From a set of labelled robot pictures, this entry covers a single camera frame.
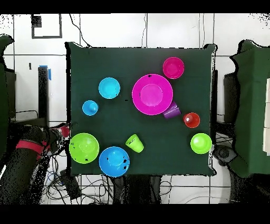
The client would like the blue cup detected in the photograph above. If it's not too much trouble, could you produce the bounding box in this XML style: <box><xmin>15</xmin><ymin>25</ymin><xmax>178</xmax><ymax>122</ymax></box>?
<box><xmin>81</xmin><ymin>99</ymin><xmax>99</xmax><ymax>116</ymax></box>

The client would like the large green bowl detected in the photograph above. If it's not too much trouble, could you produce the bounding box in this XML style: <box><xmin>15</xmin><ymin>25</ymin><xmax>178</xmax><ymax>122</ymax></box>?
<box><xmin>69</xmin><ymin>132</ymin><xmax>100</xmax><ymax>164</ymax></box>

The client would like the purple cup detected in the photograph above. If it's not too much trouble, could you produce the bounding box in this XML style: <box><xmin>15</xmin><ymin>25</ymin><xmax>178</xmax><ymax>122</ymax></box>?
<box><xmin>161</xmin><ymin>101</ymin><xmax>182</xmax><ymax>120</ymax></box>

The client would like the black metal stand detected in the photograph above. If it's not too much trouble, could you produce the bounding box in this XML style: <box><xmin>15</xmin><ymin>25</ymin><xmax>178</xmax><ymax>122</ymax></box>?
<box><xmin>9</xmin><ymin>66</ymin><xmax>50</xmax><ymax>127</ymax></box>

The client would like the black power strip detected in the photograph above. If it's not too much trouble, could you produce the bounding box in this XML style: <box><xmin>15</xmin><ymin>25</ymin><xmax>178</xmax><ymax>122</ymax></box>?
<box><xmin>60</xmin><ymin>170</ymin><xmax>82</xmax><ymax>200</ymax></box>

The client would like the small magenta bowl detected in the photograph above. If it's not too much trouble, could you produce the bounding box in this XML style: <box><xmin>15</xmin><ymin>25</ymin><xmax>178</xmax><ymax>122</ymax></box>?
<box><xmin>162</xmin><ymin>57</ymin><xmax>185</xmax><ymax>80</ymax></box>

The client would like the orange red cup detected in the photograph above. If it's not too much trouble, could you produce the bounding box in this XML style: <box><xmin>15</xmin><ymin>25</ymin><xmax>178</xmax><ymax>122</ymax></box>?
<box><xmin>182</xmin><ymin>112</ymin><xmax>201</xmax><ymax>129</ymax></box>

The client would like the green cloth side table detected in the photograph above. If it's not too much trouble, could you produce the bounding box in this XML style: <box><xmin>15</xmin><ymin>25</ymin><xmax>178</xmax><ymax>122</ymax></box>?
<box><xmin>0</xmin><ymin>34</ymin><xmax>16</xmax><ymax>157</ymax></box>
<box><xmin>228</xmin><ymin>40</ymin><xmax>270</xmax><ymax>178</ymax></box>

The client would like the large pink bowl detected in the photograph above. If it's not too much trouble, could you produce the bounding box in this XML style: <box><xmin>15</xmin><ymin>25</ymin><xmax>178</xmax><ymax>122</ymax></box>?
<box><xmin>131</xmin><ymin>73</ymin><xmax>174</xmax><ymax>116</ymax></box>

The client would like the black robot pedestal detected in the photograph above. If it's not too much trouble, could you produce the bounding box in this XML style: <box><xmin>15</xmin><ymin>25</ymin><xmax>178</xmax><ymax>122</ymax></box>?
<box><xmin>111</xmin><ymin>174</ymin><xmax>162</xmax><ymax>204</ymax></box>

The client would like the stack of white boxes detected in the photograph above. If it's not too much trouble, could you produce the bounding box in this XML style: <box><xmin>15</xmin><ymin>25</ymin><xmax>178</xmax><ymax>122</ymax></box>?
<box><xmin>262</xmin><ymin>78</ymin><xmax>270</xmax><ymax>157</ymax></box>

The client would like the tangle of cables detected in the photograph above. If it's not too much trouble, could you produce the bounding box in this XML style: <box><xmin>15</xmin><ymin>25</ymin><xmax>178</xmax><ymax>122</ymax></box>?
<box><xmin>40</xmin><ymin>147</ymin><xmax>110</xmax><ymax>204</ymax></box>

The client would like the black box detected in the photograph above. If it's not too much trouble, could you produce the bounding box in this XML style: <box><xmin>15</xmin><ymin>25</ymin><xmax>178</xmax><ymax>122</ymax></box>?
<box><xmin>6</xmin><ymin>70</ymin><xmax>17</xmax><ymax>119</ymax></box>
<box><xmin>223</xmin><ymin>72</ymin><xmax>240</xmax><ymax>124</ymax></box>

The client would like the dark green tablecloth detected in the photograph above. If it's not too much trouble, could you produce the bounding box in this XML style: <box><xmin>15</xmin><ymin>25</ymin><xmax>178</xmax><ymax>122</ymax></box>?
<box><xmin>65</xmin><ymin>41</ymin><xmax>216</xmax><ymax>177</ymax></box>

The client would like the large blue bowl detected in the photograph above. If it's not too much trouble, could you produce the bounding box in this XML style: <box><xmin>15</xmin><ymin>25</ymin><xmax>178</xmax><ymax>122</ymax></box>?
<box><xmin>98</xmin><ymin>146</ymin><xmax>131</xmax><ymax>178</ymax></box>

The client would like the black cable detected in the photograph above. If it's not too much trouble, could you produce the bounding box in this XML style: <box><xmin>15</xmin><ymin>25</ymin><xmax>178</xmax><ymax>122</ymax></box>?
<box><xmin>69</xmin><ymin>13</ymin><xmax>92</xmax><ymax>48</ymax></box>

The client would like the thin dark cable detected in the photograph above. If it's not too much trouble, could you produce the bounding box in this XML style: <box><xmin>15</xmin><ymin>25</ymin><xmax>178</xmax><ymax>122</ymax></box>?
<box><xmin>141</xmin><ymin>13</ymin><xmax>148</xmax><ymax>48</ymax></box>

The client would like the grey chair base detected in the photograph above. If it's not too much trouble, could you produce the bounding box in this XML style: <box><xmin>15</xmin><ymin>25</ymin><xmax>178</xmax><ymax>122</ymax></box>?
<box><xmin>213</xmin><ymin>144</ymin><xmax>238</xmax><ymax>166</ymax></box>

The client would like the green cup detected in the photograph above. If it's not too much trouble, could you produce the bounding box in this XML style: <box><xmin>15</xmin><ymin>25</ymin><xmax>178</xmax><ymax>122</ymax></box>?
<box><xmin>125</xmin><ymin>133</ymin><xmax>145</xmax><ymax>154</ymax></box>

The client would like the small green bowl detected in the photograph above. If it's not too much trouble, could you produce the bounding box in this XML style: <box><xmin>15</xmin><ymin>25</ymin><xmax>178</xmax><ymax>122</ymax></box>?
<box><xmin>190</xmin><ymin>133</ymin><xmax>213</xmax><ymax>155</ymax></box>

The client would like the small cyan bowl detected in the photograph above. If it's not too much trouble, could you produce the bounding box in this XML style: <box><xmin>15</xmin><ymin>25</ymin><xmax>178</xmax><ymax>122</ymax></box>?
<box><xmin>98</xmin><ymin>77</ymin><xmax>121</xmax><ymax>99</ymax></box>

